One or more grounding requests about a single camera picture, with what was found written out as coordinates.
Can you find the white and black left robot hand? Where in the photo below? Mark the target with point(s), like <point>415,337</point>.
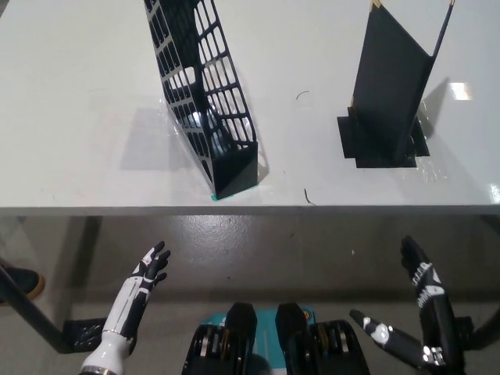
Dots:
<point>129,308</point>

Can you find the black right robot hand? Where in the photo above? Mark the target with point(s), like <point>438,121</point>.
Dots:
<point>435,312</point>

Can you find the black and teal robot body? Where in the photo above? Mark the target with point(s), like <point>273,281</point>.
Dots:
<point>242,324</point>

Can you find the black mesh magazine shelf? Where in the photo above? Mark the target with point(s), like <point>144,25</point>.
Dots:
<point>234,168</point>

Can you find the black metal table leg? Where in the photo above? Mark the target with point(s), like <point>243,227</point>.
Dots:
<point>488,330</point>
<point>31,308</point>

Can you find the black shoe with tan sole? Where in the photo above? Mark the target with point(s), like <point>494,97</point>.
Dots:
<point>23,281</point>

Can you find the teal tape marker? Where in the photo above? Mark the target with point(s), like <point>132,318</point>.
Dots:
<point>214,198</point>

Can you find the black tape patch on table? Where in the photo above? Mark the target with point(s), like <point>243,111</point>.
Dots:
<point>349,136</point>

